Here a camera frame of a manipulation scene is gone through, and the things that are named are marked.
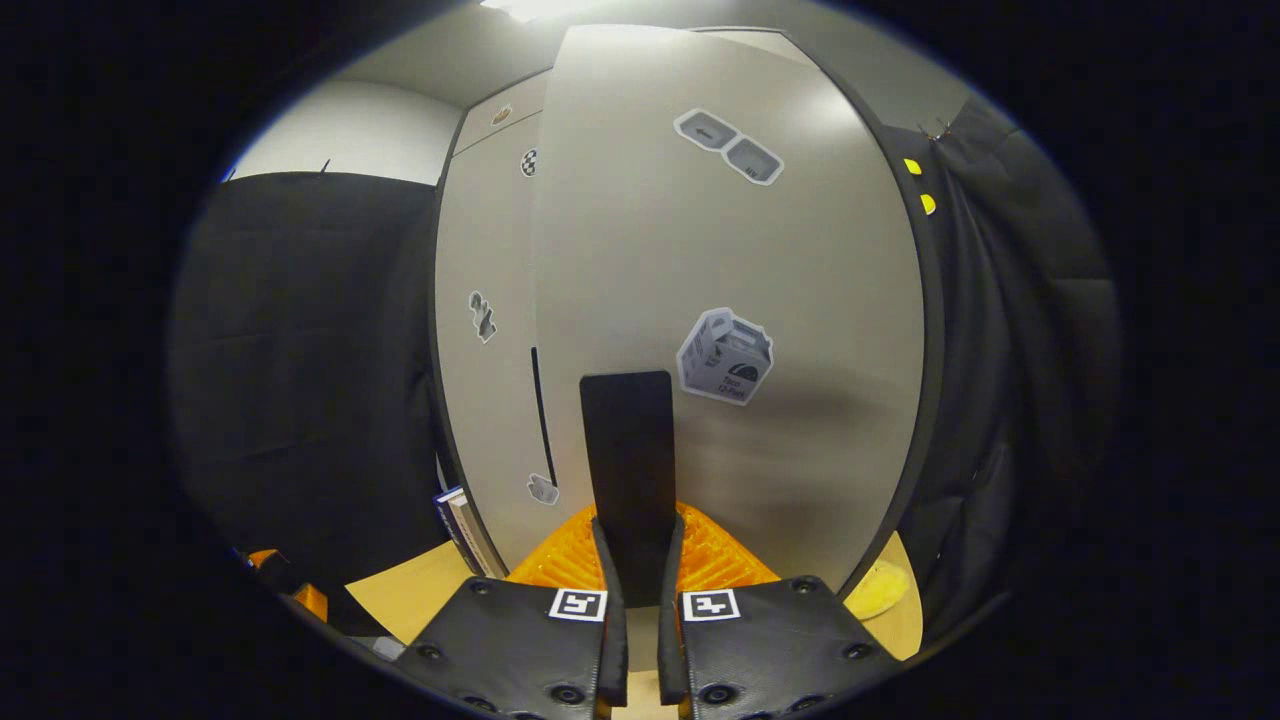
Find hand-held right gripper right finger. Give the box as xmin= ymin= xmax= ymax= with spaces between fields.
xmin=657 ymin=503 xmax=901 ymax=720

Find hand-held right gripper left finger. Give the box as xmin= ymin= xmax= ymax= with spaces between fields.
xmin=395 ymin=505 xmax=629 ymax=720

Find grey shoe cabinet door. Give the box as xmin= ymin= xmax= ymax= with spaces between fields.
xmin=535 ymin=25 xmax=926 ymax=601
xmin=435 ymin=110 xmax=561 ymax=576

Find grey double-door shoe cabinet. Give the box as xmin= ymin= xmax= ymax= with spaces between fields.
xmin=430 ymin=25 xmax=946 ymax=601

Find blue book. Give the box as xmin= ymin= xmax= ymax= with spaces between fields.
xmin=433 ymin=487 xmax=471 ymax=563

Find yellow round sponge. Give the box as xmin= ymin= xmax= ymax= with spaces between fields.
xmin=845 ymin=560 xmax=911 ymax=621

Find black backdrop cloth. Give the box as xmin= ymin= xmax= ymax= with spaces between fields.
xmin=170 ymin=95 xmax=1121 ymax=641

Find long ceiling light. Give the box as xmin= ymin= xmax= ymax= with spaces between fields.
xmin=480 ymin=0 xmax=601 ymax=23

